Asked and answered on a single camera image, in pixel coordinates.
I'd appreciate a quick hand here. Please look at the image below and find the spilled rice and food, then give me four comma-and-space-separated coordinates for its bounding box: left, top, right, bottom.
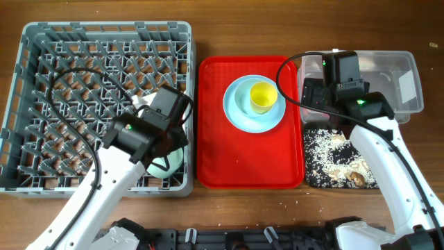
304, 128, 379, 188

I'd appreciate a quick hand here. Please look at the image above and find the green bowl with food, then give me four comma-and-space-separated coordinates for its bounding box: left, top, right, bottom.
147, 149, 183, 178

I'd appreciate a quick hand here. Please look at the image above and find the light blue bowl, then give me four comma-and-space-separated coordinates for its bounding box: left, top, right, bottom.
234, 76, 276, 117

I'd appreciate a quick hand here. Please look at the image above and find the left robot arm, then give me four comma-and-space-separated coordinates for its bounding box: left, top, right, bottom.
28, 106, 188, 249

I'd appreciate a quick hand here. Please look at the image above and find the red plastic tray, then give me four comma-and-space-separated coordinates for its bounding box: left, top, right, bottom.
196, 56, 305, 189

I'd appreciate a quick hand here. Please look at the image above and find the black waste tray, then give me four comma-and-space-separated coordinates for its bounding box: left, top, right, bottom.
303, 121, 381, 190

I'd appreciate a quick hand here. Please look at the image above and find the yellow plastic cup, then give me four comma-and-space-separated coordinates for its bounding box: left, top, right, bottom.
249, 81, 278, 115

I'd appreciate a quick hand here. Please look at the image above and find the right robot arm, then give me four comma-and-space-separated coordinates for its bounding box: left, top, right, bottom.
301, 78, 443, 249

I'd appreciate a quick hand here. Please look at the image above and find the grey dishwasher rack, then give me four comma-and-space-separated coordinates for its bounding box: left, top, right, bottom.
1, 21, 196, 198

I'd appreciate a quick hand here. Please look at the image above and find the clear plastic bin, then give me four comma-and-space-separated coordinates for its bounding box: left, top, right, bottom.
298, 50, 424, 124

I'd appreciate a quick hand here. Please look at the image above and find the light blue plate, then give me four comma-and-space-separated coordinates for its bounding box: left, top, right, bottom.
223, 75, 286, 133

